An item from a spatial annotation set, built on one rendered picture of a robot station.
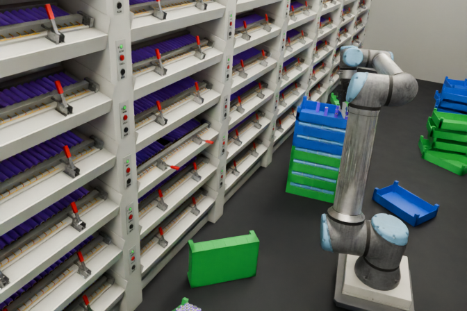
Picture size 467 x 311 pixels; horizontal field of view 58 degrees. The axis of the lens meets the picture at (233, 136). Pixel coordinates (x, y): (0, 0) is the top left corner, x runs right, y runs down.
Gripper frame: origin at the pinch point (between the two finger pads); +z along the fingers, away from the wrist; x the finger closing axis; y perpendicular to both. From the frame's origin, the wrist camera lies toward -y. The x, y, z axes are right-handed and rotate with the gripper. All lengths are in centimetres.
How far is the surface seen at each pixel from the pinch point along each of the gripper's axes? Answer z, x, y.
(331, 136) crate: 11.7, 6.8, 3.9
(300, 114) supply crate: 0.3, 22.6, 10.3
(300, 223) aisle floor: 58, 26, -4
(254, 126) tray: 10, 42, 34
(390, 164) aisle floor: 43, -61, 50
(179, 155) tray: 10, 93, -35
